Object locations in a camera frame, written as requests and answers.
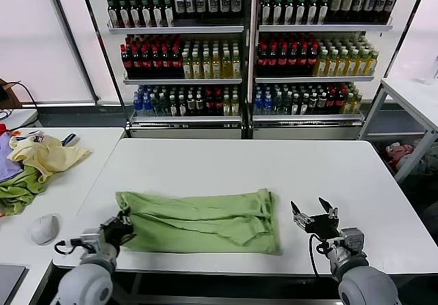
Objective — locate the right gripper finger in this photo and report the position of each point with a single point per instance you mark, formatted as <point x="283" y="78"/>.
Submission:
<point x="332" y="213"/>
<point x="299" y="217"/>

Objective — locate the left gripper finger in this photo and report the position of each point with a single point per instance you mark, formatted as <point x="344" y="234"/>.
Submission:
<point x="128" y="238"/>
<point x="119" y="217"/>

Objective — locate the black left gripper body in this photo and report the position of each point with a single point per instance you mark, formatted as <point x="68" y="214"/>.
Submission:
<point x="115" y="233"/>

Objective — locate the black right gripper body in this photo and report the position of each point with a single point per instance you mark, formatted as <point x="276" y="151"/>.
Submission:
<point x="323" y="226"/>

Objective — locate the green polo shirt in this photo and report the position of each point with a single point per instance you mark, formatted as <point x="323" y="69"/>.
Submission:
<point x="205" y="223"/>

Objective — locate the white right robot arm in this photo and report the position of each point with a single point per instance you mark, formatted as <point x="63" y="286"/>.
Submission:
<point x="366" y="284"/>

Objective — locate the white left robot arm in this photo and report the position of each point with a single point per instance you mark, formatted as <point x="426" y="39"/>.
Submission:
<point x="85" y="284"/>

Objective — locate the grey-green clothes pile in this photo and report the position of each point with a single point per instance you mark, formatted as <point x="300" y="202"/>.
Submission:
<point x="427" y="163"/>

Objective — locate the white computer mouse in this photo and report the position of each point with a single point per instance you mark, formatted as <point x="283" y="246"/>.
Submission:
<point x="45" y="229"/>

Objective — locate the pink plush toy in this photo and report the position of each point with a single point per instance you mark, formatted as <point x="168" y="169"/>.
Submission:
<point x="398" y="152"/>

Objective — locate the pale yellow shirt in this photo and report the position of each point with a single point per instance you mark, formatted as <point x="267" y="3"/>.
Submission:
<point x="51" y="156"/>

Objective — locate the blue white striped item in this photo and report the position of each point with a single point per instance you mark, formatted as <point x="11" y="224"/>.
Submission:
<point x="70" y="140"/>

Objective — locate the crumpled green cloth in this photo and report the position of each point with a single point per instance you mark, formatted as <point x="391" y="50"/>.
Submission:
<point x="17" y="195"/>

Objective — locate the blue water bottle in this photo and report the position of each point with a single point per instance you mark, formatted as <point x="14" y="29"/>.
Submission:
<point x="268" y="105"/>
<point x="139" y="106"/>
<point x="148" y="106"/>
<point x="258" y="105"/>

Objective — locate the grey laptop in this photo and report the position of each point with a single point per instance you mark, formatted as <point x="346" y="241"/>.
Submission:
<point x="10" y="281"/>

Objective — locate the purple cloth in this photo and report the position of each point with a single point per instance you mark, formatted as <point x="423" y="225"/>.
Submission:
<point x="8" y="161"/>

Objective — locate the red cloth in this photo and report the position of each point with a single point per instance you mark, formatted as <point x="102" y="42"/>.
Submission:
<point x="2" y="129"/>

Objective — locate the yellow drink bottle green cap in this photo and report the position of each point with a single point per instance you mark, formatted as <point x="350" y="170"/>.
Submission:
<point x="362" y="66"/>
<point x="342" y="66"/>
<point x="352" y="66"/>
<point x="332" y="66"/>
<point x="372" y="66"/>
<point x="322" y="66"/>

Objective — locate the red-cap cola bottle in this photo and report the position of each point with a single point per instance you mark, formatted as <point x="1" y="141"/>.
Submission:
<point x="176" y="65"/>
<point x="272" y="64"/>
<point x="127" y="65"/>
<point x="166" y="65"/>
<point x="313" y="64"/>
<point x="147" y="65"/>
<point x="262" y="64"/>
<point x="137" y="65"/>
<point x="293" y="64"/>
<point x="283" y="64"/>
<point x="157" y="65"/>
<point x="303" y="64"/>

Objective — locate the brown cardboard box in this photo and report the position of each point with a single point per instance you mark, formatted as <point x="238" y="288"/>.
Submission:
<point x="12" y="96"/>

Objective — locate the yellow drink bottle white cap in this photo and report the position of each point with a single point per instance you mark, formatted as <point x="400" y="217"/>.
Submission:
<point x="236" y="67"/>
<point x="226" y="67"/>
<point x="206" y="67"/>
<point x="216" y="67"/>
<point x="187" y="67"/>
<point x="196" y="67"/>

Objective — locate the beverage display shelf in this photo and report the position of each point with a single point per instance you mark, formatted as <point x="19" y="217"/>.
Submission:
<point x="184" y="29"/>
<point x="325" y="28"/>

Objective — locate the dark bottle green cap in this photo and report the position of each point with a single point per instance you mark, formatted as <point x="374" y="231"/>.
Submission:
<point x="146" y="16"/>
<point x="169" y="16"/>
<point x="266" y="12"/>
<point x="135" y="16"/>
<point x="289" y="12"/>
<point x="312" y="12"/>
<point x="157" y="16"/>
<point x="278" y="12"/>
<point x="323" y="12"/>
<point x="124" y="16"/>
<point x="113" y="16"/>
<point x="300" y="12"/>

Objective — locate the dark bottle beige label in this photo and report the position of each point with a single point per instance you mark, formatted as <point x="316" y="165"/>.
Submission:
<point x="358" y="7"/>
<point x="380" y="7"/>
<point x="391" y="7"/>
<point x="346" y="7"/>
<point x="335" y="7"/>
<point x="369" y="7"/>

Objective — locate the dark bottle white label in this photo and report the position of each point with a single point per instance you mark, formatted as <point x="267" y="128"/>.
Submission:
<point x="214" y="5"/>
<point x="180" y="5"/>
<point x="191" y="5"/>
<point x="225" y="5"/>
<point x="236" y="5"/>

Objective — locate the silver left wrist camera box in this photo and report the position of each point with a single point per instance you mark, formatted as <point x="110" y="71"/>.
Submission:
<point x="90" y="238"/>

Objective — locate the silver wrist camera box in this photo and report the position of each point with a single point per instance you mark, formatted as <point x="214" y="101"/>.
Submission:
<point x="351" y="241"/>
<point x="90" y="238"/>

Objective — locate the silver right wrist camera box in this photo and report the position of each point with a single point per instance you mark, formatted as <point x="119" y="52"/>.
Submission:
<point x="351" y="241"/>

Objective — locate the white metal-frame table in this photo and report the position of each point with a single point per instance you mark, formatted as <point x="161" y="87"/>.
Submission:
<point x="410" y="94"/>

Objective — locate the dark window frame post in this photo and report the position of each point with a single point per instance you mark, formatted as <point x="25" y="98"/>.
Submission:
<point x="406" y="28"/>
<point x="71" y="41"/>

